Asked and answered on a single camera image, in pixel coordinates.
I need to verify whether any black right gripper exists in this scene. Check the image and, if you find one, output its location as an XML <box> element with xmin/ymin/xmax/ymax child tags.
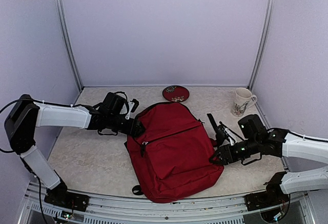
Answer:
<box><xmin>208</xmin><ymin>137</ymin><xmax>260</xmax><ymax>166</ymax></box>

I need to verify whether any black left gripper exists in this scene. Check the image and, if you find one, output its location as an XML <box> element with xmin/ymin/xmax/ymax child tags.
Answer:
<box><xmin>107</xmin><ymin>113</ymin><xmax>145</xmax><ymax>136</ymax></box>

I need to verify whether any red student backpack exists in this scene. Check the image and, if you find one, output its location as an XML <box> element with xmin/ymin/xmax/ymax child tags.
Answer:
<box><xmin>126</xmin><ymin>102</ymin><xmax>224</xmax><ymax>203</ymax></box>

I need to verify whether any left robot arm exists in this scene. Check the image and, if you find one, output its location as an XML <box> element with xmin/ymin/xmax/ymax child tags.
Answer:
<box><xmin>1</xmin><ymin>92</ymin><xmax>145</xmax><ymax>206</ymax></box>

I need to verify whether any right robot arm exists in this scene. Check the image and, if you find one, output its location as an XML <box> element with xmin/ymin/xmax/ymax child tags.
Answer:
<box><xmin>207</xmin><ymin>113</ymin><xmax>327</xmax><ymax>206</ymax></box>

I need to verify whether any white ceramic mug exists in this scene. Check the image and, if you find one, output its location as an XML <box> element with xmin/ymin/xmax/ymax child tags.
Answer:
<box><xmin>231</xmin><ymin>88</ymin><xmax>258</xmax><ymax>117</ymax></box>

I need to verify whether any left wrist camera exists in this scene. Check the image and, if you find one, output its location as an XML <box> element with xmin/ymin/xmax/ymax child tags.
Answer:
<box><xmin>114</xmin><ymin>91</ymin><xmax>139</xmax><ymax>120</ymax></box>

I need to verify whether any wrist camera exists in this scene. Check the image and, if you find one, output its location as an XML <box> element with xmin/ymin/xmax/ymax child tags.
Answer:
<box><xmin>214</xmin><ymin>122</ymin><xmax>243</xmax><ymax>147</ymax></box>
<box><xmin>114</xmin><ymin>91</ymin><xmax>139</xmax><ymax>120</ymax></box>

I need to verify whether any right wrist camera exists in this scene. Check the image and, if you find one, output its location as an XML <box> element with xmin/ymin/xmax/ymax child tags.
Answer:
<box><xmin>214</xmin><ymin>122</ymin><xmax>243</xmax><ymax>147</ymax></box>

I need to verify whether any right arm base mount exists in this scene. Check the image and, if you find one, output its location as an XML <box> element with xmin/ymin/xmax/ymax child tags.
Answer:
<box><xmin>244</xmin><ymin>172</ymin><xmax>290</xmax><ymax>211</ymax></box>

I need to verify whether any aluminium front rail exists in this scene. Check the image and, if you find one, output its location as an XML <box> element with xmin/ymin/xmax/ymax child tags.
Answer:
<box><xmin>14</xmin><ymin>182</ymin><xmax>319</xmax><ymax>223</ymax></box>

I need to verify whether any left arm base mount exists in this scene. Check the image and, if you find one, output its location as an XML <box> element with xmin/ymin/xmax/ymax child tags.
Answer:
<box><xmin>44</xmin><ymin>183</ymin><xmax>89</xmax><ymax>212</ymax></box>

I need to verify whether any left aluminium frame post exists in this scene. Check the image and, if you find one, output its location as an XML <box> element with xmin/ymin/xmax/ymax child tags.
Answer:
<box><xmin>55</xmin><ymin>0</ymin><xmax>84</xmax><ymax>93</ymax></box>

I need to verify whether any aluminium frame post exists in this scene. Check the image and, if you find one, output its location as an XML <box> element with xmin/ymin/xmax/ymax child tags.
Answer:
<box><xmin>55</xmin><ymin>0</ymin><xmax>84</xmax><ymax>93</ymax></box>
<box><xmin>248</xmin><ymin>0</ymin><xmax>275</xmax><ymax>90</ymax></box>

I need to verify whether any right aluminium frame post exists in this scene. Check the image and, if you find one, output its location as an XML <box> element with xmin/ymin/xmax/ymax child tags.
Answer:
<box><xmin>248</xmin><ymin>0</ymin><xmax>275</xmax><ymax>90</ymax></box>

